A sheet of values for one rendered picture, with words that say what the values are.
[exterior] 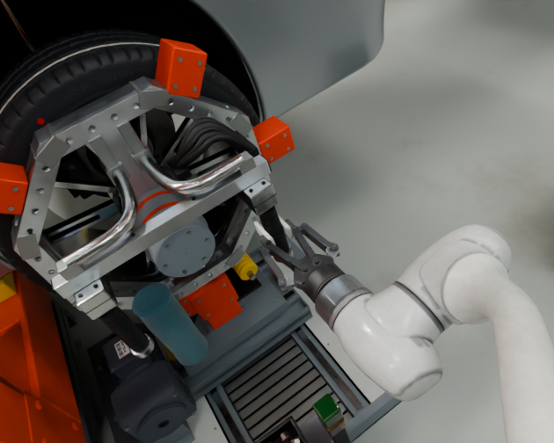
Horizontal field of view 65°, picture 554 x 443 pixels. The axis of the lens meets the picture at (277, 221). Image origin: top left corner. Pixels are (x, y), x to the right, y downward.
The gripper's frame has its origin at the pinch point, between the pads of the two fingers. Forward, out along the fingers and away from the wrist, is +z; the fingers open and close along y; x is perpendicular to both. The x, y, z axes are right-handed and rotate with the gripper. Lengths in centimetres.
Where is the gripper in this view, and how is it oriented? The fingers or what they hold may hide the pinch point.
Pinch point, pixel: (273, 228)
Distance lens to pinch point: 88.1
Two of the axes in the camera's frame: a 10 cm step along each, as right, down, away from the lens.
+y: 8.2, -5.3, 2.2
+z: -5.2, -5.2, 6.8
